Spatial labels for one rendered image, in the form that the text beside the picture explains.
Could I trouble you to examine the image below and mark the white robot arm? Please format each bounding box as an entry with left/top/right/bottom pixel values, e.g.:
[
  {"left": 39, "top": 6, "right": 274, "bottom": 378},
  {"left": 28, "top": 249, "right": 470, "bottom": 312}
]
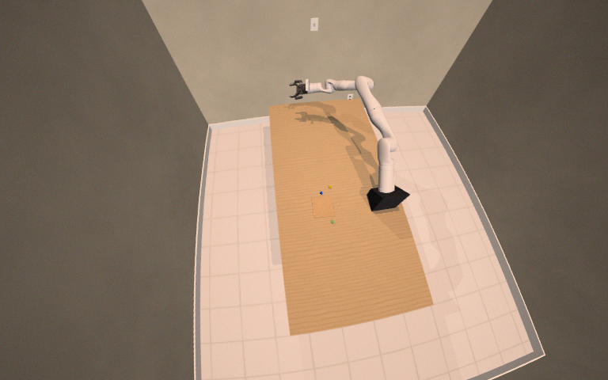
[{"left": 306, "top": 76, "right": 397, "bottom": 193}]

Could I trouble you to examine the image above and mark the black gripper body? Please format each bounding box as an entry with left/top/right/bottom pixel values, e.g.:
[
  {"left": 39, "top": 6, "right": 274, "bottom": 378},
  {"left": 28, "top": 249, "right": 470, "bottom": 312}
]
[{"left": 296, "top": 84, "right": 307, "bottom": 95}]

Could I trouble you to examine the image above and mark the tan square mat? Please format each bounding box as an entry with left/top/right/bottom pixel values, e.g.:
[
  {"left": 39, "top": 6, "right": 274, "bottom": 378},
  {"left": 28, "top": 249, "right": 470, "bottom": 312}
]
[{"left": 311, "top": 196, "right": 335, "bottom": 218}]

